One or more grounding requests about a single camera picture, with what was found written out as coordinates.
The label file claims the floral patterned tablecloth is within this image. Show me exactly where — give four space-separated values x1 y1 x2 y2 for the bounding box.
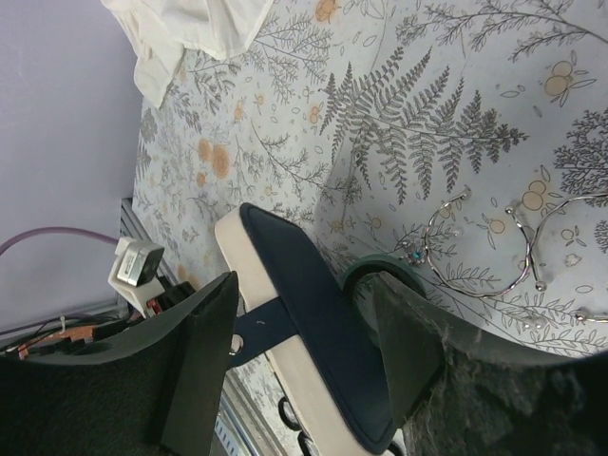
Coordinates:
132 1 607 357

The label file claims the white crumpled cloth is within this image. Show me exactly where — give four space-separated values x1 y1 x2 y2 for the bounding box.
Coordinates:
102 0 273 108

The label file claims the cream navy jewelry box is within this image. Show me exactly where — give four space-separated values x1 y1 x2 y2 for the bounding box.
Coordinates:
215 203 396 455

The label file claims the dark green bangle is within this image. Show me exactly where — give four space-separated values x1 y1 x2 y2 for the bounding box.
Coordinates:
339 254 428 343

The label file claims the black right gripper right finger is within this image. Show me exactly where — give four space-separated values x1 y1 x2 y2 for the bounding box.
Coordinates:
373 273 607 455

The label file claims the black ring left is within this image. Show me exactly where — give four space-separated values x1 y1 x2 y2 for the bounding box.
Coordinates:
277 396 300 431

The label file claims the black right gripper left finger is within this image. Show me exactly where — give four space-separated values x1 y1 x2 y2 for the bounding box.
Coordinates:
1 272 238 455

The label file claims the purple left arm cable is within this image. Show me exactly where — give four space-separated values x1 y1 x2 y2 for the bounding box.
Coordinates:
0 226 120 257

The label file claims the turquoise silver pendant necklace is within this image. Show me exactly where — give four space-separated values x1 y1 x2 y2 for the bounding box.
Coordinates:
401 239 428 267

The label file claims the silver open cuff bangle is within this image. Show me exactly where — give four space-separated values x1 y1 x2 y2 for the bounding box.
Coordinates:
527 191 607 324

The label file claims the twisted silver bangle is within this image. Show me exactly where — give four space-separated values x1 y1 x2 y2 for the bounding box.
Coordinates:
422 185 548 299

